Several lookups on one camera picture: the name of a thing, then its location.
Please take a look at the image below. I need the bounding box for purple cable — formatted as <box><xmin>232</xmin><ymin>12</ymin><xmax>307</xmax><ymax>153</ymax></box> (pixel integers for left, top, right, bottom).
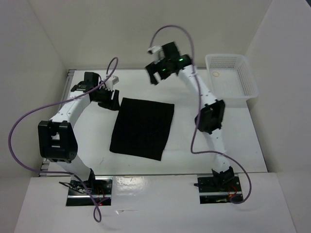
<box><xmin>148</xmin><ymin>24</ymin><xmax>252</xmax><ymax>204</ymax></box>
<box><xmin>8</xmin><ymin>56</ymin><xmax>120</xmax><ymax>223</ymax></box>

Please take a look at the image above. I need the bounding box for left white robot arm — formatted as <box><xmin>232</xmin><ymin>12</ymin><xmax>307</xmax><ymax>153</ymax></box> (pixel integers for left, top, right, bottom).
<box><xmin>38</xmin><ymin>72</ymin><xmax>120</xmax><ymax>194</ymax></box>

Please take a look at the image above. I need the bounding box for aluminium table edge rail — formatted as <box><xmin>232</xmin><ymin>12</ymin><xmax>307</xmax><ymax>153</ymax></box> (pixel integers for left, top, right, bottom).
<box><xmin>39</xmin><ymin>69</ymin><xmax>76</xmax><ymax>176</ymax></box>

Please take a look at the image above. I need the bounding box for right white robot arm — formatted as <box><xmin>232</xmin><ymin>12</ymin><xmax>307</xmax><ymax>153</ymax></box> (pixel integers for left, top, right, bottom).
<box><xmin>146</xmin><ymin>42</ymin><xmax>234</xmax><ymax>191</ymax></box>

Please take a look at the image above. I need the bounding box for white plastic basket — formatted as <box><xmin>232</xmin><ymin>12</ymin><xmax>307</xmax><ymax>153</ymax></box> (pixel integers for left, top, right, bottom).
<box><xmin>205</xmin><ymin>54</ymin><xmax>259</xmax><ymax>100</ymax></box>

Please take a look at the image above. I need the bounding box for black skirt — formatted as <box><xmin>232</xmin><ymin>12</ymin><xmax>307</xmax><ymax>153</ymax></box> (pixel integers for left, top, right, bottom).
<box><xmin>109</xmin><ymin>98</ymin><xmax>174</xmax><ymax>161</ymax></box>

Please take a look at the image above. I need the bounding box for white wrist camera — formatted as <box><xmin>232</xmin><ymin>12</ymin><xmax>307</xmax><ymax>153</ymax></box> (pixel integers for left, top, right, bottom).
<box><xmin>147</xmin><ymin>46</ymin><xmax>165</xmax><ymax>60</ymax></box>
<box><xmin>104</xmin><ymin>75</ymin><xmax>119</xmax><ymax>91</ymax></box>

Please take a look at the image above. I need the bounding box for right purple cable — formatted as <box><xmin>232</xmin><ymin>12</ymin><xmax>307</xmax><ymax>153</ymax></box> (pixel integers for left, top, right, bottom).
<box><xmin>148</xmin><ymin>24</ymin><xmax>252</xmax><ymax>204</ymax></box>

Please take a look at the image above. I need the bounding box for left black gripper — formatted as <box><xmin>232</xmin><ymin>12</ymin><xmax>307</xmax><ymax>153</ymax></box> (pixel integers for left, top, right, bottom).
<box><xmin>92</xmin><ymin>85</ymin><xmax>121</xmax><ymax>111</ymax></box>

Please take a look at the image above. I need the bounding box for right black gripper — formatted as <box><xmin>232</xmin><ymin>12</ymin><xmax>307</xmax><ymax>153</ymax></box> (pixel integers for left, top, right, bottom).
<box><xmin>145</xmin><ymin>56</ymin><xmax>173</xmax><ymax>85</ymax></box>

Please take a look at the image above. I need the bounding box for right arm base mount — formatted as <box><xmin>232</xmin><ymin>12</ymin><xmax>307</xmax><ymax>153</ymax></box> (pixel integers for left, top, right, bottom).
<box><xmin>194</xmin><ymin>174</ymin><xmax>243</xmax><ymax>204</ymax></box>

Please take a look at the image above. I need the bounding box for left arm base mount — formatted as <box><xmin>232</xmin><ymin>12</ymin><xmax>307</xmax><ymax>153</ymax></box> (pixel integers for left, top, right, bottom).
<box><xmin>59</xmin><ymin>176</ymin><xmax>113</xmax><ymax>207</ymax></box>

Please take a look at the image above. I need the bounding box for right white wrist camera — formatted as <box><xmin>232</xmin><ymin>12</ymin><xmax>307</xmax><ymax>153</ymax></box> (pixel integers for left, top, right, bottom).
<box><xmin>147</xmin><ymin>46</ymin><xmax>165</xmax><ymax>60</ymax></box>

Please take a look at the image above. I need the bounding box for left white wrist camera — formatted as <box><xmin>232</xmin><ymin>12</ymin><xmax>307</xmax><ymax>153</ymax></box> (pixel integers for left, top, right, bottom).
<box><xmin>104</xmin><ymin>75</ymin><xmax>119</xmax><ymax>91</ymax></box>

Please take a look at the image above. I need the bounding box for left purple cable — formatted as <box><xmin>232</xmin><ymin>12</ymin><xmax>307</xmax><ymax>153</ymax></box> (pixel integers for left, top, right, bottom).
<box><xmin>8</xmin><ymin>56</ymin><xmax>120</xmax><ymax>223</ymax></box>

